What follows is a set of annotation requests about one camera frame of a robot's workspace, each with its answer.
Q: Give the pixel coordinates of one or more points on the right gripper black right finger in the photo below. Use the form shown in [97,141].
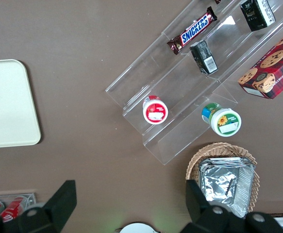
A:
[204,218]

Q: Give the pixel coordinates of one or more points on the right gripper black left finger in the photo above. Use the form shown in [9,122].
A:
[58,206]

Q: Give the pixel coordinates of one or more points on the green lidded small jar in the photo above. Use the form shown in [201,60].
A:
[225,121]

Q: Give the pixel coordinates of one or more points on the brown Snickers chocolate bar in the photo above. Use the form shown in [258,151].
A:
[194,29]

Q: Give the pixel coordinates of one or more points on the clear acrylic stepped display stand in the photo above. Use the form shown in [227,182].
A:
[172,72]

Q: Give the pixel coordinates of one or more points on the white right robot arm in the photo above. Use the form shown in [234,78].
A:
[138,229]

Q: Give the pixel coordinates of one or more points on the clear acrylic bottle rack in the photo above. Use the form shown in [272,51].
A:
[32,197]

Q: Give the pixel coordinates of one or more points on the red lidded small jar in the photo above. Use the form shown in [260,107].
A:
[155,112]

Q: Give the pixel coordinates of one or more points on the red tartan cookie box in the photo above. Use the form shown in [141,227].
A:
[274,65]

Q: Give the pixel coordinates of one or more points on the small black drink carton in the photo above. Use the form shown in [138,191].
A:
[255,14]
[204,58]

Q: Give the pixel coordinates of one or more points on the light tan wicker basket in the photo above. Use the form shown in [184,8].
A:
[219,148]

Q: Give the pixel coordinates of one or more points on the silver foil tray stack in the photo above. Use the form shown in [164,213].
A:
[219,182]

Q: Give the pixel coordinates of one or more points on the cream rectangular serving tray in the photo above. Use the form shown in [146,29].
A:
[7,104]

